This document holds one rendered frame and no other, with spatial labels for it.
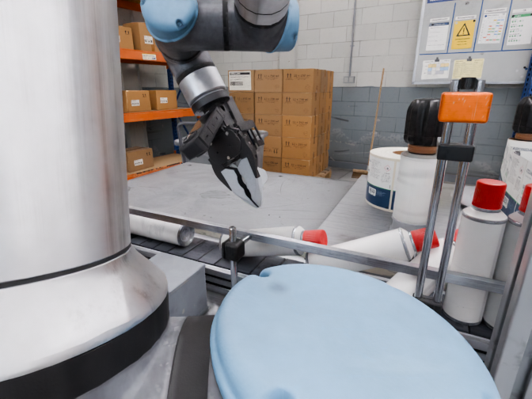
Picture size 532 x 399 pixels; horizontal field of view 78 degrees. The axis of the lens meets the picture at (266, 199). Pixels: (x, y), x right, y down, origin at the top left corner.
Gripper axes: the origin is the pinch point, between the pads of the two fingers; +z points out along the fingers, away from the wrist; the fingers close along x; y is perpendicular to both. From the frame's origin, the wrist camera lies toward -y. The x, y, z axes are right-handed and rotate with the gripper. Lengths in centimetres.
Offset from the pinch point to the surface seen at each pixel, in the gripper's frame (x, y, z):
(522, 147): -45, 56, 21
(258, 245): 1.9, -2.3, 7.2
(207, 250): 16.1, 0.4, 5.1
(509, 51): -112, 425, 0
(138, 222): 28.0, -1.6, -6.6
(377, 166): -12.9, 42.8, 8.6
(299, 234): -5.9, -1.1, 8.2
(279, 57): 138, 464, -153
